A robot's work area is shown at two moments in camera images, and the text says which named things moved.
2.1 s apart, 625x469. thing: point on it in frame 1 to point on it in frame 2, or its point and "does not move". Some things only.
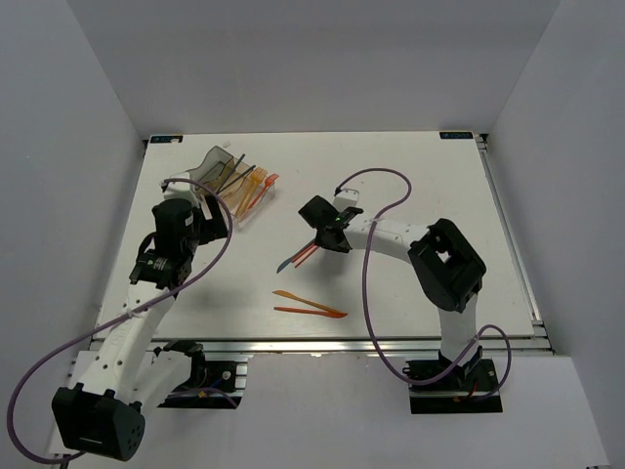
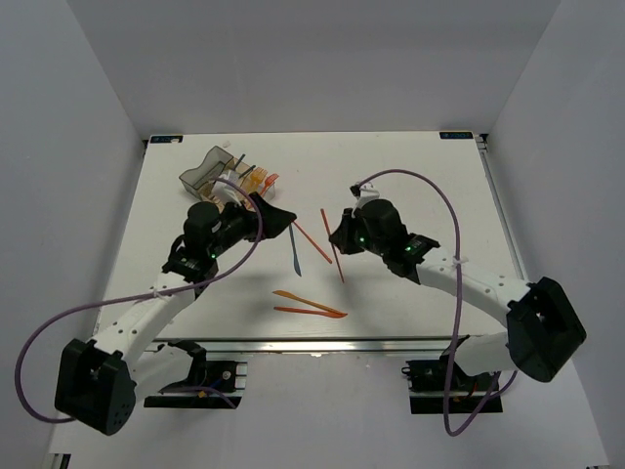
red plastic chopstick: [306, 256] to [312, 241]
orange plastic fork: [257, 176] does not move
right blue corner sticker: [455, 135] does not move
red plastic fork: [268, 183] does not move
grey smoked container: [210, 170] does not move
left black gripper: [212, 229] to [267, 224]
